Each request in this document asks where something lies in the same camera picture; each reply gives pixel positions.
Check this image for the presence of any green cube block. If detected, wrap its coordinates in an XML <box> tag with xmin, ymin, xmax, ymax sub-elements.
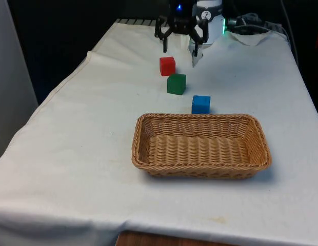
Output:
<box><xmin>166</xmin><ymin>73</ymin><xmax>187</xmax><ymax>96</ymax></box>

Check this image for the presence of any blue cube block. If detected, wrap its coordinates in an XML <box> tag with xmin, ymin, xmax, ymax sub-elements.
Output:
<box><xmin>191</xmin><ymin>95</ymin><xmax>211</xmax><ymax>115</ymax></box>

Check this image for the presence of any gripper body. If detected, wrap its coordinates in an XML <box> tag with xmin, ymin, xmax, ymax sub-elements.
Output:
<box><xmin>168</xmin><ymin>0</ymin><xmax>195</xmax><ymax>35</ymax></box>

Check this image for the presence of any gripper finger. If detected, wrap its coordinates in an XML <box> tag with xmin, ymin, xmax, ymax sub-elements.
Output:
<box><xmin>154</xmin><ymin>15</ymin><xmax>175</xmax><ymax>53</ymax></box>
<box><xmin>189</xmin><ymin>18</ymin><xmax>209</xmax><ymax>57</ymax></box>

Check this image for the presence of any red cube block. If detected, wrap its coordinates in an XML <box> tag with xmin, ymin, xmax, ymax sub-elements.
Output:
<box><xmin>159</xmin><ymin>56</ymin><xmax>176</xmax><ymax>77</ymax></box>

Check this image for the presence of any grey cable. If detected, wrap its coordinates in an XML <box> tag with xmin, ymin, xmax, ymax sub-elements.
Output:
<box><xmin>279</xmin><ymin>0</ymin><xmax>302</xmax><ymax>68</ymax></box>

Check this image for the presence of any wicker basket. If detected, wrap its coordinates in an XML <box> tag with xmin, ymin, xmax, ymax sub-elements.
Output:
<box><xmin>131</xmin><ymin>112</ymin><xmax>273</xmax><ymax>180</ymax></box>

